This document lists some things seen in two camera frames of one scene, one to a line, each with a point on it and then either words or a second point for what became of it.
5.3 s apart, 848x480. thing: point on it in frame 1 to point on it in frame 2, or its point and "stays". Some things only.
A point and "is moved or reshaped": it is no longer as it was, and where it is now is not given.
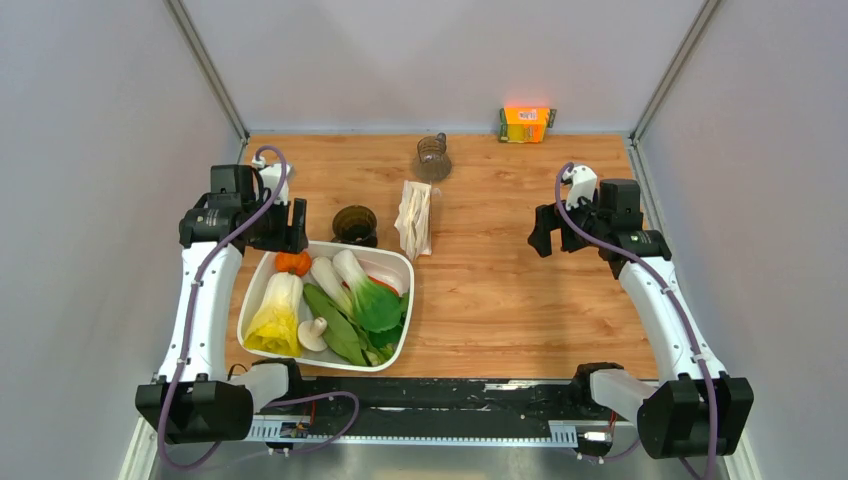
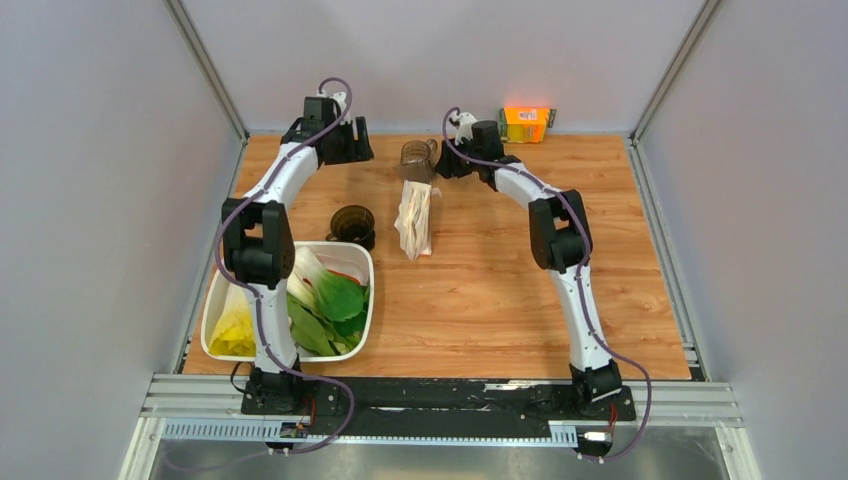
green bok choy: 376,306 to 331,293
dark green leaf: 342,338 to 308,330
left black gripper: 288,238 to 358,150
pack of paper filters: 414,219 stays
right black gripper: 547,219 to 448,165
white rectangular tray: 394,269 to 332,305
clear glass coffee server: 433,163 is moved or reshaped
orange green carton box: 525,124 stays
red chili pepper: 384,284 to 343,275
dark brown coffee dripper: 355,224 stays
